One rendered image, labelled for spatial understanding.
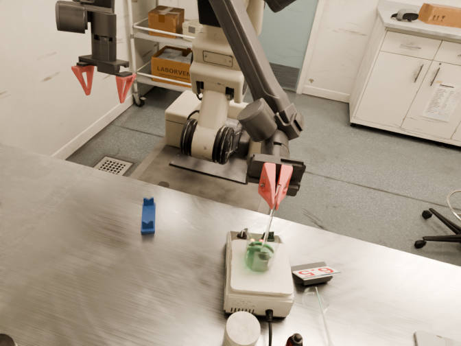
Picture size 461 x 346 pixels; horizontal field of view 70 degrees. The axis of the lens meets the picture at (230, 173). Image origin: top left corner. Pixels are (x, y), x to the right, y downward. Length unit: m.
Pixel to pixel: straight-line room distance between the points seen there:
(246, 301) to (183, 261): 0.19
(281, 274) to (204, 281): 0.17
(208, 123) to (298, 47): 2.21
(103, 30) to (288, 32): 2.75
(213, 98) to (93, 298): 0.94
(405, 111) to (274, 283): 2.63
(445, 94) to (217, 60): 2.17
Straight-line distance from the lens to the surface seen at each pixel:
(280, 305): 0.68
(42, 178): 1.04
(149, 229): 0.82
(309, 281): 0.77
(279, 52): 3.53
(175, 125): 1.71
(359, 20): 3.46
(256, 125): 0.63
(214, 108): 1.41
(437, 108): 3.18
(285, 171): 0.57
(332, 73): 3.57
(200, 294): 0.73
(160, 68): 2.86
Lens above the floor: 1.37
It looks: 38 degrees down
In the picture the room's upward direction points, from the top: 8 degrees clockwise
